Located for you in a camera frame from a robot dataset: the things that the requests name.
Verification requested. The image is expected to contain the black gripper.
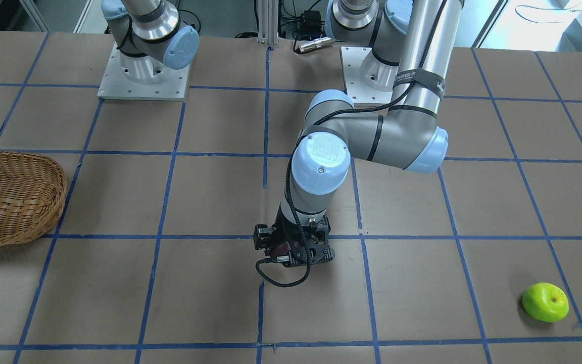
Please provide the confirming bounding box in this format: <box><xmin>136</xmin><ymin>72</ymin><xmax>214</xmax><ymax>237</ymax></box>
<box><xmin>254</xmin><ymin>215</ymin><xmax>335</xmax><ymax>267</ymax></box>

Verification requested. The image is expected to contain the dark purple apple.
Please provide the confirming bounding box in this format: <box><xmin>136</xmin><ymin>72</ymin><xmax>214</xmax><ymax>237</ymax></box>
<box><xmin>269</xmin><ymin>242</ymin><xmax>291</xmax><ymax>257</ymax></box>

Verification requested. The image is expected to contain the green apple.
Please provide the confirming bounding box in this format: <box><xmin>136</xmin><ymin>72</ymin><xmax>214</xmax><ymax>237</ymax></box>
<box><xmin>520</xmin><ymin>283</ymin><xmax>569</xmax><ymax>323</ymax></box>

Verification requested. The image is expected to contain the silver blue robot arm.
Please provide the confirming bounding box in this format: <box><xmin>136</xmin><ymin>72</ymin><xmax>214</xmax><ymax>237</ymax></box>
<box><xmin>253</xmin><ymin>1</ymin><xmax>464</xmax><ymax>267</ymax></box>
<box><xmin>101</xmin><ymin>1</ymin><xmax>200</xmax><ymax>83</ymax></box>

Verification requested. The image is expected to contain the woven wicker basket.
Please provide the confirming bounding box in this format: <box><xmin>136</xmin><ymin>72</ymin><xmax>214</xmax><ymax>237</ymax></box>
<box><xmin>0</xmin><ymin>151</ymin><xmax>68</xmax><ymax>247</ymax></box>

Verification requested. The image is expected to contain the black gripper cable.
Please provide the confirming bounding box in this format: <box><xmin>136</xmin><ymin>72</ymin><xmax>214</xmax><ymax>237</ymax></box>
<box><xmin>256</xmin><ymin>104</ymin><xmax>398</xmax><ymax>288</ymax></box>

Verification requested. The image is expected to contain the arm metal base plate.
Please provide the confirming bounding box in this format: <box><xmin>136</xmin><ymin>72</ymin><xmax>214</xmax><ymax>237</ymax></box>
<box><xmin>341</xmin><ymin>46</ymin><xmax>399</xmax><ymax>109</ymax></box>
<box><xmin>97</xmin><ymin>44</ymin><xmax>191</xmax><ymax>101</ymax></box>

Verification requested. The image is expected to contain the aluminium frame post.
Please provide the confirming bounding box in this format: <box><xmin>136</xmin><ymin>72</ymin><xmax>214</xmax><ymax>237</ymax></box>
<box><xmin>255</xmin><ymin>0</ymin><xmax>279</xmax><ymax>49</ymax></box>

